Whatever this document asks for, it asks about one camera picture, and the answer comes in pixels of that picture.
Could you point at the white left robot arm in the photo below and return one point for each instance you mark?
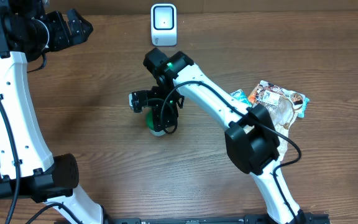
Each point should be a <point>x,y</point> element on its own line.
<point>28,169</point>

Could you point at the teal wipes packet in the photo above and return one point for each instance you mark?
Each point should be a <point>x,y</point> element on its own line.
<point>301,111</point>

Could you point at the green lid jar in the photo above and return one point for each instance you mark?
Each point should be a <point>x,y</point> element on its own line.
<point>150,124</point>

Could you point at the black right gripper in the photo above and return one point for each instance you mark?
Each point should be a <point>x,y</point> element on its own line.
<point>171,116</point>

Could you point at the small orange white box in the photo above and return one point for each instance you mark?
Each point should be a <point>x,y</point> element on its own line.
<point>252,98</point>

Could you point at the small teal gum pack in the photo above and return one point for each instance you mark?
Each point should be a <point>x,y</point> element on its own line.
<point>241,96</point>

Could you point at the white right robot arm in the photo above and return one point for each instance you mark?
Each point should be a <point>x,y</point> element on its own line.
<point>251,139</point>

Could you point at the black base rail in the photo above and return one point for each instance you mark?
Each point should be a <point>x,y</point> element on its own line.
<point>247,219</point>

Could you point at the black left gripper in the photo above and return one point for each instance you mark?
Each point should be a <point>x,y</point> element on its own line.
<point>68,27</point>

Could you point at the beige porridge pouch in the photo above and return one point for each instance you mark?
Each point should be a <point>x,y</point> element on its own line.
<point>282,105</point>

